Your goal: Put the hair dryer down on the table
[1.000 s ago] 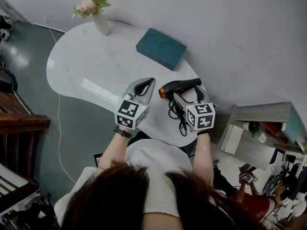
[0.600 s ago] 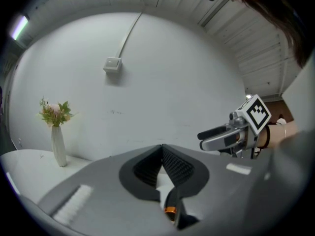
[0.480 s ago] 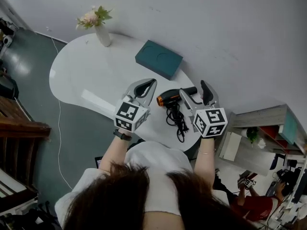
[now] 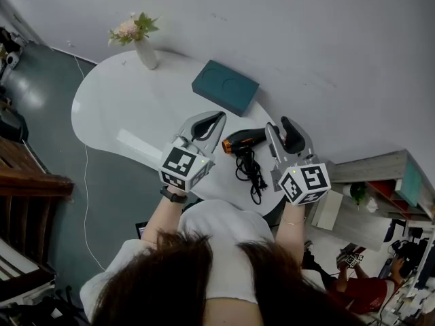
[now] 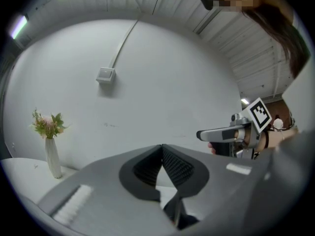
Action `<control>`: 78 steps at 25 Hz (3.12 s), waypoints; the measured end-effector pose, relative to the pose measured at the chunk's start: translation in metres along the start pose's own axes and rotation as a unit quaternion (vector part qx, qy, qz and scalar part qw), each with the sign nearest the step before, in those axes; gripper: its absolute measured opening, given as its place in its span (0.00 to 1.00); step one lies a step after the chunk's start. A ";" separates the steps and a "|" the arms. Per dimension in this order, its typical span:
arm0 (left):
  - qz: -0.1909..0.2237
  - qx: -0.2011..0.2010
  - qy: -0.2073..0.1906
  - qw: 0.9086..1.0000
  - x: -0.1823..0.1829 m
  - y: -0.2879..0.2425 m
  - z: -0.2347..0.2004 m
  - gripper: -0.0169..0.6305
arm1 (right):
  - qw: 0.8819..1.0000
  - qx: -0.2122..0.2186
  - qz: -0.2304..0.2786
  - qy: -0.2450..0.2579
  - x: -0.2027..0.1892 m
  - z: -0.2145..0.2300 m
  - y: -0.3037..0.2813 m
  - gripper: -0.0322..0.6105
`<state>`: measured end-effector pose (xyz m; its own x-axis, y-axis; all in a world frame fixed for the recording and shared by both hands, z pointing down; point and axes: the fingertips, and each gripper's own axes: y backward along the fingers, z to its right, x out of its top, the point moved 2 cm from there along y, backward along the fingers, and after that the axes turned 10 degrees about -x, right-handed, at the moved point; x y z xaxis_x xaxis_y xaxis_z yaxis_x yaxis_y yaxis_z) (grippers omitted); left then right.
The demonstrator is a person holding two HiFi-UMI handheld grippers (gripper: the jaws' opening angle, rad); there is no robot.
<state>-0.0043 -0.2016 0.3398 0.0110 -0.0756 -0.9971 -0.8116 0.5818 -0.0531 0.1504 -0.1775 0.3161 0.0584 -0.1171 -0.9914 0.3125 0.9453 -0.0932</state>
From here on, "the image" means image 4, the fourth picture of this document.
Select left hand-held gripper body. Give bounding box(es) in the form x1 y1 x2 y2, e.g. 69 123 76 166
158 136 216 194

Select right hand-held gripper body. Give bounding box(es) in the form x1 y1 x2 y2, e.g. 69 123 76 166
270 151 332 206

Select black orange-ringed hair dryer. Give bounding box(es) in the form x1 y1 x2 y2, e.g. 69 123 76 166
222 127 268 205

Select white curved table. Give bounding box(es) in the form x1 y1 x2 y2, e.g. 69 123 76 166
70 49 285 217

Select person's left forearm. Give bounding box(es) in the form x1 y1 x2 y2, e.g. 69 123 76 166
139 195 188 247

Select person's right forearm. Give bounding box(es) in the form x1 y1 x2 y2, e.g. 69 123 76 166
274 202 307 268

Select black wristband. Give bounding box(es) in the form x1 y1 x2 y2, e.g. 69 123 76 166
159 185 188 204

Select white flat box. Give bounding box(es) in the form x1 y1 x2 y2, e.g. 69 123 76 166
311 190 344 231

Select teal rectangular box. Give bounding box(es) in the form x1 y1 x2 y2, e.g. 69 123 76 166
191 59 260 117

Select small green potted plant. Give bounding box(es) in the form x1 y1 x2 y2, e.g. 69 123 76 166
349 181 370 206

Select grey shelf unit red compartments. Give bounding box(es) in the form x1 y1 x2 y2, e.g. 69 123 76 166
311 149 435 253

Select white t-shirt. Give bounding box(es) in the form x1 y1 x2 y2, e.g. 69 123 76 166
80 198 276 322

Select white ribbed vase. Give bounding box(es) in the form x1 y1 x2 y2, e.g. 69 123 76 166
134 38 159 70

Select teal book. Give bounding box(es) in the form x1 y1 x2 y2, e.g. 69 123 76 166
394 160 423 207

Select pink flower bouquet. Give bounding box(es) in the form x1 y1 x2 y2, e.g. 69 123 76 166
107 11 160 47

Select dark wooden staircase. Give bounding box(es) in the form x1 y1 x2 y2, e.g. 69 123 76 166
0 136 75 268

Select white floor cable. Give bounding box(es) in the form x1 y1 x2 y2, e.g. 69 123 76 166
73 54 107 272

